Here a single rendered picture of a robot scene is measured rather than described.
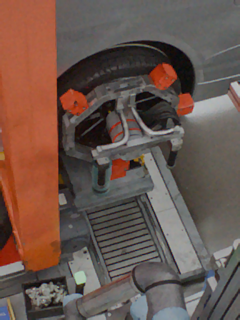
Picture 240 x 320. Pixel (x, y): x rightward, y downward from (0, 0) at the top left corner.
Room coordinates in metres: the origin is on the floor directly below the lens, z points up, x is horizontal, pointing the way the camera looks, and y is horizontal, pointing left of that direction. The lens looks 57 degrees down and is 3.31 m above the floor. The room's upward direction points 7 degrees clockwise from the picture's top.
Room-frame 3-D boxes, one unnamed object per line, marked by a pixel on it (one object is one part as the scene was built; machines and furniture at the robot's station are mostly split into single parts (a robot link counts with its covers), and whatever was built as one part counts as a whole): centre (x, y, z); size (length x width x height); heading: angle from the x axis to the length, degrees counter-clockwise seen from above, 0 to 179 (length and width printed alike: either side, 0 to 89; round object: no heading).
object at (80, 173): (1.93, 0.09, 0.32); 0.40 x 0.30 x 0.28; 116
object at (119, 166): (1.81, 0.03, 0.48); 0.16 x 0.12 x 0.17; 26
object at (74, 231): (1.56, 0.25, 0.26); 0.42 x 0.18 x 0.35; 26
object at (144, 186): (1.93, 0.09, 0.13); 0.50 x 0.36 x 0.10; 116
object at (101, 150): (1.63, 0.05, 1.03); 0.19 x 0.18 x 0.11; 26
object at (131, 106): (1.71, -0.13, 1.03); 0.19 x 0.18 x 0.11; 26
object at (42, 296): (1.01, 0.24, 0.51); 0.20 x 0.14 x 0.13; 108
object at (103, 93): (1.78, 0.02, 0.85); 0.54 x 0.07 x 0.54; 116
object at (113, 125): (1.72, -0.02, 0.85); 0.21 x 0.14 x 0.14; 26
